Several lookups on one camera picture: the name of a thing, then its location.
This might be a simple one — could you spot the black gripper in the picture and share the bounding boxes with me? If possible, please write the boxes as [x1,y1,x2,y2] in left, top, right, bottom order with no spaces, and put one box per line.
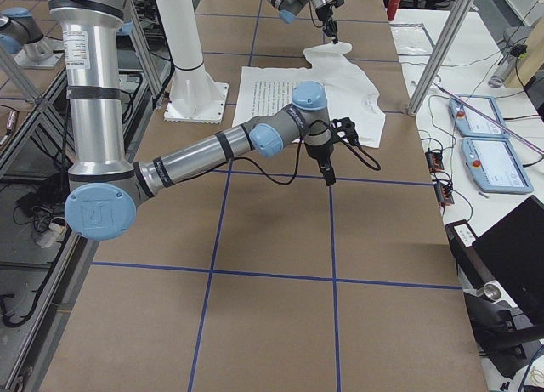
[306,143,336,186]
[316,3,339,44]

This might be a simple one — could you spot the white long-sleeve printed shirt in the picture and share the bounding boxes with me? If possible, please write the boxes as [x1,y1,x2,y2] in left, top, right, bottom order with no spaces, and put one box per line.
[232,41,387,149]

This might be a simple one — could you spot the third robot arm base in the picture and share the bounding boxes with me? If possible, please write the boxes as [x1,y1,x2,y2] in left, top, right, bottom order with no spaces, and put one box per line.
[1,7,64,70]

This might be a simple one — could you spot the clear plastic sheet black border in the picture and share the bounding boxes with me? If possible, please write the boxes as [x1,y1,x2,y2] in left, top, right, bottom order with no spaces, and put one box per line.
[390,23,435,65]

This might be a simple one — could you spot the left grey USB hub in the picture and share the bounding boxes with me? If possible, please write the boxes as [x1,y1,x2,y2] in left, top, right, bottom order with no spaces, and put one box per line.
[425,151,445,173]

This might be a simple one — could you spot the grey usb hub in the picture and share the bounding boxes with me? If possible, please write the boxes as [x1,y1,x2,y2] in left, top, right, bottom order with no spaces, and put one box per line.
[425,151,445,173]
[433,180,455,208]

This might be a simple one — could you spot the right grey USB hub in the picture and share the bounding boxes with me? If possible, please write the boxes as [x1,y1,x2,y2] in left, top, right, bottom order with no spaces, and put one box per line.
[433,180,455,208]

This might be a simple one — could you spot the upper blue teach pendant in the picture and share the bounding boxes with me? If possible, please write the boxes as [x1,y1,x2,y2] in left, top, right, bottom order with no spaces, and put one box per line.
[450,94,509,139]

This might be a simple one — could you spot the blue teach pendant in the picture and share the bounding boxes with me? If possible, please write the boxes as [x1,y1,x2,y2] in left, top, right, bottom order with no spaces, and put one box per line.
[462,137,534,195]
[450,94,509,139]

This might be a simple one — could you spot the lower blue teach pendant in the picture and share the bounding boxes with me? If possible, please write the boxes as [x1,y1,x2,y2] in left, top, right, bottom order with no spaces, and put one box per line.
[462,137,534,195]

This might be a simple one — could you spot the black laptop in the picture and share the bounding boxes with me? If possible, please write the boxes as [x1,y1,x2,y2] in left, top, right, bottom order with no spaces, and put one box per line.
[473,195,543,325]

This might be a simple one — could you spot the aluminium frame post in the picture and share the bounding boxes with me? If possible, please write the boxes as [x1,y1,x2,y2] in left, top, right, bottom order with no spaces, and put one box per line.
[406,0,474,116]

